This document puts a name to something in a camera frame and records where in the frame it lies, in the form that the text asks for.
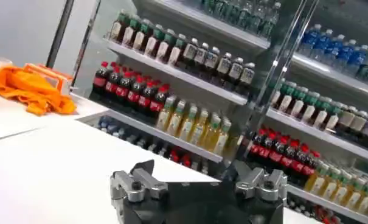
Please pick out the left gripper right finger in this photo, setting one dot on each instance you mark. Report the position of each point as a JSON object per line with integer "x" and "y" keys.
{"x": 262, "y": 184}

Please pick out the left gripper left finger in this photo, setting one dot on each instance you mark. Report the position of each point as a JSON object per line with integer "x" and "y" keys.
{"x": 135, "y": 185}

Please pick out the shelf rack with bottles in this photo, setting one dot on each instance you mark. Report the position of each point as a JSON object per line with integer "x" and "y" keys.
{"x": 232, "y": 91}

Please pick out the orange box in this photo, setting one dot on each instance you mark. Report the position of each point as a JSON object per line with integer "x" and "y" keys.
{"x": 54, "y": 76}

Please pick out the white side table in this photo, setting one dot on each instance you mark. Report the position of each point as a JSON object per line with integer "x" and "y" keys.
{"x": 13, "y": 121}

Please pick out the crumpled orange cloth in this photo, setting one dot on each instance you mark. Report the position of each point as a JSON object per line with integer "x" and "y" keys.
{"x": 31, "y": 89}

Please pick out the black slanted pole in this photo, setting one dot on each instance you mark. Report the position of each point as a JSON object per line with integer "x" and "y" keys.
{"x": 59, "y": 33}

